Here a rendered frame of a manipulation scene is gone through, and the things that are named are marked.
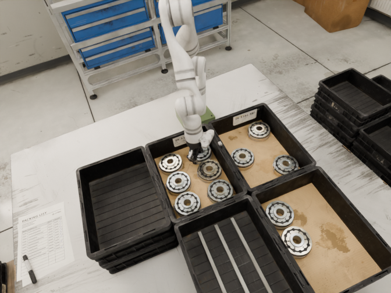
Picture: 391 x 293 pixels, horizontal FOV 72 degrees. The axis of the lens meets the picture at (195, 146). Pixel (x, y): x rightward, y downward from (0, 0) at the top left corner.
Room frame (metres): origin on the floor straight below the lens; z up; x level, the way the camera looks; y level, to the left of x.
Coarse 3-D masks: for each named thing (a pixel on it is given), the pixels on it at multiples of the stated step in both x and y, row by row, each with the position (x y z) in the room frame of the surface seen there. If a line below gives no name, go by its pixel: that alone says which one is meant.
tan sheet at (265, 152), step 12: (228, 132) 0.87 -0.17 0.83; (240, 132) 0.85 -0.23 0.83; (228, 144) 0.79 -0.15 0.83; (240, 144) 0.78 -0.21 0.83; (252, 144) 0.77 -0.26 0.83; (264, 144) 0.76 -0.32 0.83; (276, 144) 0.75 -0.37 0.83; (264, 156) 0.69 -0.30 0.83; (276, 156) 0.68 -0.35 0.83; (252, 168) 0.64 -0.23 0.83; (264, 168) 0.63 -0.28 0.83; (252, 180) 0.58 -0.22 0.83; (264, 180) 0.57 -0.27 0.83
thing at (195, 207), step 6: (186, 192) 0.55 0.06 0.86; (192, 192) 0.55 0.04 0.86; (180, 198) 0.53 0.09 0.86; (192, 198) 0.52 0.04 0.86; (198, 198) 0.52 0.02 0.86; (180, 204) 0.50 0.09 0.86; (198, 204) 0.49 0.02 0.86; (180, 210) 0.48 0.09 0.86; (186, 210) 0.47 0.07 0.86; (192, 210) 0.47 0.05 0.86
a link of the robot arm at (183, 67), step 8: (160, 0) 0.92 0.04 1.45; (168, 0) 0.90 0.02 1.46; (160, 8) 0.89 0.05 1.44; (168, 8) 0.88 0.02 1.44; (160, 16) 0.89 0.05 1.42; (168, 16) 0.87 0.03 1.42; (168, 24) 0.87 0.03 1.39; (168, 32) 0.85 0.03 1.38; (168, 40) 0.84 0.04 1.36; (176, 40) 0.85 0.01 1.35; (176, 48) 0.82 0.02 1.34; (176, 56) 0.80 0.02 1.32; (184, 56) 0.80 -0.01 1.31; (176, 64) 0.79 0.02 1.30; (184, 64) 0.78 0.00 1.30; (192, 64) 0.80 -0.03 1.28; (176, 72) 0.78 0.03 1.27; (184, 72) 0.77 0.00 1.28; (192, 72) 0.78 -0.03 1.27
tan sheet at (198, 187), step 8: (176, 152) 0.79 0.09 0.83; (184, 152) 0.78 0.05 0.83; (184, 160) 0.73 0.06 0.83; (216, 160) 0.71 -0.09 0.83; (184, 168) 0.69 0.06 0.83; (192, 168) 0.69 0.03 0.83; (168, 176) 0.66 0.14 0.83; (192, 176) 0.64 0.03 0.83; (224, 176) 0.62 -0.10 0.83; (192, 184) 0.60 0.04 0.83; (200, 184) 0.60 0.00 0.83; (208, 184) 0.59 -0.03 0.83; (168, 192) 0.58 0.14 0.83; (200, 192) 0.56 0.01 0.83; (200, 200) 0.52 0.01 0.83; (208, 200) 0.52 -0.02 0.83; (176, 216) 0.47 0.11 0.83
